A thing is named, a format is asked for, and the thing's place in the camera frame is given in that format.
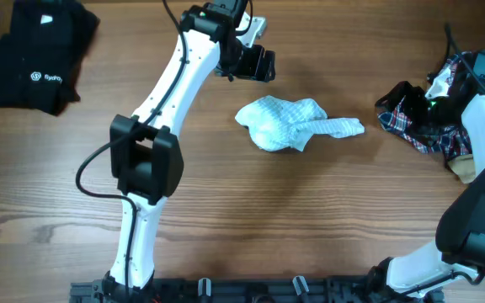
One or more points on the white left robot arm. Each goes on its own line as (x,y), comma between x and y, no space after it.
(146,159)

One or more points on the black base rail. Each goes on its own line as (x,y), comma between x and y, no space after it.
(299,289)

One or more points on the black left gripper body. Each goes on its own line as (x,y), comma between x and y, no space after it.
(244,62)

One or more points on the red blue plaid shirt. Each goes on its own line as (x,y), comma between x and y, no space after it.
(451,140)

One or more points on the black folded polo shirt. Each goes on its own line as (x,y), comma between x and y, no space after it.
(42,54)

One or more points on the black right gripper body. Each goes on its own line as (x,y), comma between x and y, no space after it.
(430,113)

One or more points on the light blue striped shirt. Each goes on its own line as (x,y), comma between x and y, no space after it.
(275,124)

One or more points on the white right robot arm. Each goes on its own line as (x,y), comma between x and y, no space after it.
(457,252)

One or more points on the beige cloth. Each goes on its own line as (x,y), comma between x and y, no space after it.
(463,167)

